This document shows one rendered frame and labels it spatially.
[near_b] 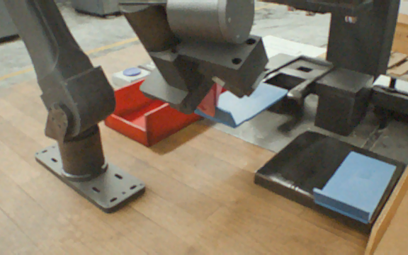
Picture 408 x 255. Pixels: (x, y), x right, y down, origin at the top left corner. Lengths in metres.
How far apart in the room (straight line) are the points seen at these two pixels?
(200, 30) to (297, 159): 0.30
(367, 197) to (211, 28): 0.31
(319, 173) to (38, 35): 0.41
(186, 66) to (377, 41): 0.58
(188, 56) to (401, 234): 0.33
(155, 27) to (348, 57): 0.63
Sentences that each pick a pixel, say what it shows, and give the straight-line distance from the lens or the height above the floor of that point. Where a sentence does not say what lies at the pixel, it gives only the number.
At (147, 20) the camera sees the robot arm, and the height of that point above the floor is 1.15.
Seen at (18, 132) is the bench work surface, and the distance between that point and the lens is 0.75.
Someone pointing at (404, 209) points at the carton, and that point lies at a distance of 0.55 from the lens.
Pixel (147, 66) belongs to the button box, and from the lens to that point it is 0.89.
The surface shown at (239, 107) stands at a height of 0.99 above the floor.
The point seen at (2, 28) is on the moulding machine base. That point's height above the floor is 0.19.
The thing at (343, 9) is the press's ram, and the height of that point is 1.11.
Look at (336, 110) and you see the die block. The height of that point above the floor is 0.94.
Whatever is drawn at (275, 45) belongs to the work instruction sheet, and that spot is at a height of 0.90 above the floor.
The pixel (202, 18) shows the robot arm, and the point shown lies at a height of 1.16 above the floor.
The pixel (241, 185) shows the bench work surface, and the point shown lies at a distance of 0.54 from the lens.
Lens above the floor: 1.23
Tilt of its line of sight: 29 degrees down
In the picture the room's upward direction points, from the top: straight up
